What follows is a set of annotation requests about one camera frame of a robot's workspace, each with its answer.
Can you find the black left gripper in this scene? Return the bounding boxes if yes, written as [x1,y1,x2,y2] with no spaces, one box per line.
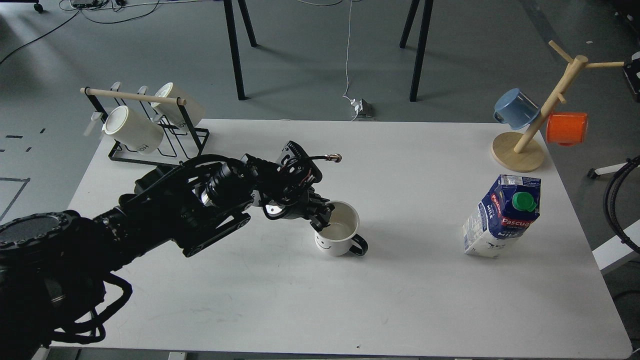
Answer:
[242,140,343,231]

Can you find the black cable on floor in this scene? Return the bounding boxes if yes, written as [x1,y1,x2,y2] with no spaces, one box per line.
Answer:
[0,0,166,65]

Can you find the white mug on rack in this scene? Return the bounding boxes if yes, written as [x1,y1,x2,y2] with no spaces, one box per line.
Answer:
[102,105,164,155]
[151,82,206,127]

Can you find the orange mug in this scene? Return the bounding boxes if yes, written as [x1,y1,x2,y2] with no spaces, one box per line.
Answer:
[545,112,589,147]

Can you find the black wire mug rack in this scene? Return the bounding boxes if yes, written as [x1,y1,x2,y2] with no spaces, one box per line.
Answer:
[80,82,210,166]

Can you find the black table legs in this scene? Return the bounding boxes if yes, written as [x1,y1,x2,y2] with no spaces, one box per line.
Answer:
[222,0,258,101]
[398,0,435,102]

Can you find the blue mug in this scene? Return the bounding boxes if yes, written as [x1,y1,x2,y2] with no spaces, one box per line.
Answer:
[493,88,541,130]

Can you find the black table legs right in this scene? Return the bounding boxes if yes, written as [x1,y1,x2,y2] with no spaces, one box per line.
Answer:
[398,0,435,102]

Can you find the white mug on rack front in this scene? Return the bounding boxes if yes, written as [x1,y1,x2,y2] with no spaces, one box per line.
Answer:
[102,105,164,155]

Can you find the white smiley mug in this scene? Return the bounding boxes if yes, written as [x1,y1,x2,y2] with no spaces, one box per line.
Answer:
[313,200,369,256]

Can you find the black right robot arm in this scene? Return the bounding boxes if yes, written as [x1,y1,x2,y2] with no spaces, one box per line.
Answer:
[602,59,640,254]

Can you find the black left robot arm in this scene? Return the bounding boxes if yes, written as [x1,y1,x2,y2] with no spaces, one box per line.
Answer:
[0,141,342,360]

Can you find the white cable on floor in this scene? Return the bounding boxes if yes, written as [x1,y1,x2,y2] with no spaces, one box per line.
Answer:
[295,0,362,121]

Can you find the white mug on rack rear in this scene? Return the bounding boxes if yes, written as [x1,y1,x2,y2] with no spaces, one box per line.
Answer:
[151,82,206,127]

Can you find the blue white milk carton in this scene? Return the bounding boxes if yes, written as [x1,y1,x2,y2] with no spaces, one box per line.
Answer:
[462,174,542,259]

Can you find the wooden mug tree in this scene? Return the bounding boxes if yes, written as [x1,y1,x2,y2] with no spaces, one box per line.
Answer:
[491,39,626,173]

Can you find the black table legs left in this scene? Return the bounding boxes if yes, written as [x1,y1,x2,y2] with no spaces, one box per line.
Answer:
[222,0,258,101]

